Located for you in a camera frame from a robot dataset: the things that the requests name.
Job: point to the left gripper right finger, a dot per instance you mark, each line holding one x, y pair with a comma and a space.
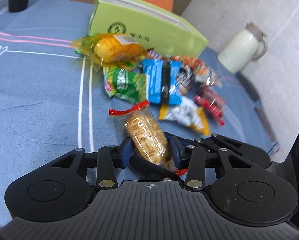
181, 151

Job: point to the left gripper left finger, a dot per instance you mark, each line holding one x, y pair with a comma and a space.
108, 159

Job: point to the red-sealed cracker packet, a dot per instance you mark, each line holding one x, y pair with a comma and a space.
146, 135

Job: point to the yellow white snack bag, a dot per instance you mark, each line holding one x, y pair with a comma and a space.
186, 114

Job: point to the red peanut snack bag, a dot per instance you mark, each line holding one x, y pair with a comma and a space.
212, 103

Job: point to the green snack packet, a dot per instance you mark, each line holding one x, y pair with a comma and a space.
125, 84

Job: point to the blue wafer snack packet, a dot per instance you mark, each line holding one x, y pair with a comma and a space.
162, 81

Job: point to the orange bread clear packet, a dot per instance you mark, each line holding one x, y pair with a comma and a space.
109, 49

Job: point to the brown-label clear biscuit bag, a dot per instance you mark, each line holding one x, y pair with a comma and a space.
195, 70

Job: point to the red-cased smartphone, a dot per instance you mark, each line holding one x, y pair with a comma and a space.
265, 123

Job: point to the blue plaid tablecloth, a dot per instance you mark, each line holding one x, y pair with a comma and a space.
51, 101

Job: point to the cream thermos jug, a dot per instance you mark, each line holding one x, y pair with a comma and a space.
247, 45

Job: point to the green cardboard box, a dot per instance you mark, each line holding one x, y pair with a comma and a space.
148, 24

